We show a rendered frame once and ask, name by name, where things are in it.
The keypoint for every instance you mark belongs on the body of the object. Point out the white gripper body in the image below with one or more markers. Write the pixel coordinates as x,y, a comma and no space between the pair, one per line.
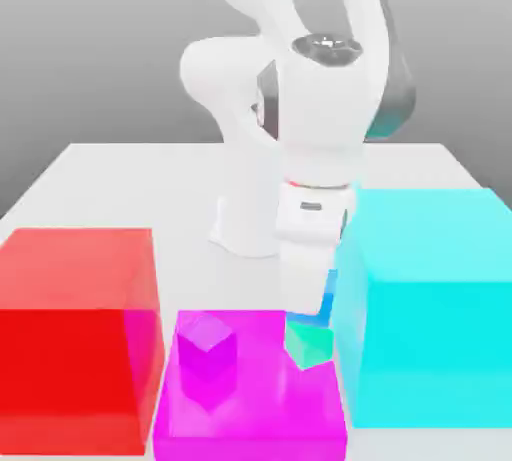
304,273

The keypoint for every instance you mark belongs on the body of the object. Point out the small blue cube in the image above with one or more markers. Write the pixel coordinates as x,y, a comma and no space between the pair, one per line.
327,305

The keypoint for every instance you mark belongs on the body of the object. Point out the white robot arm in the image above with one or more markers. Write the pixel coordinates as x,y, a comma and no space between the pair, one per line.
320,117

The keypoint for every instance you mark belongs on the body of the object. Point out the small green cube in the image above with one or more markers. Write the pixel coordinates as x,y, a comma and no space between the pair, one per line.
310,345

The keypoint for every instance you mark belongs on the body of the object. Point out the small purple cube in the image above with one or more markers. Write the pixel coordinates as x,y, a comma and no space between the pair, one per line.
206,365

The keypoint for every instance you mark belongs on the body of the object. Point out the large cyan box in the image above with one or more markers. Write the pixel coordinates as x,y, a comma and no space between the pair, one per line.
432,309

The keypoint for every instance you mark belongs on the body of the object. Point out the large magenta box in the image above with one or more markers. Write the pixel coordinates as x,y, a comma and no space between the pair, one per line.
260,409

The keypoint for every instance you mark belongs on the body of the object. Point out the large red box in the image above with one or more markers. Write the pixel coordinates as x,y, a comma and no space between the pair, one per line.
64,349

